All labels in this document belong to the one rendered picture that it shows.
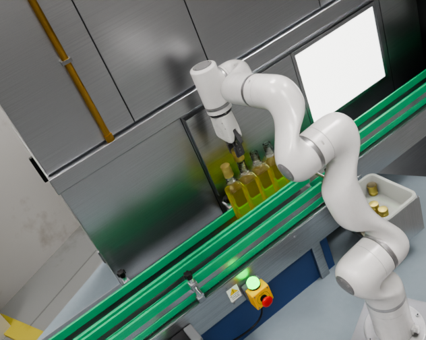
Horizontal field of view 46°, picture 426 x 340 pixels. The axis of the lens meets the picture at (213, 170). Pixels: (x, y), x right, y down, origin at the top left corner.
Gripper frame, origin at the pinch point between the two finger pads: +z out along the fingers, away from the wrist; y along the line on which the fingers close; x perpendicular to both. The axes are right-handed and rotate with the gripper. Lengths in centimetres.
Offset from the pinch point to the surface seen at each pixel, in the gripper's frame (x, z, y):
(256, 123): 16.5, 3.8, -12.3
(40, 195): -67, 90, -240
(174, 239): -30.3, 28.1, -15.2
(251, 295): -23.2, 36.8, 21.4
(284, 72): 34.3, -7.4, -12.3
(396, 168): 79, 71, -16
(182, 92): -3.9, -20.6, -15.5
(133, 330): -60, 25, 14
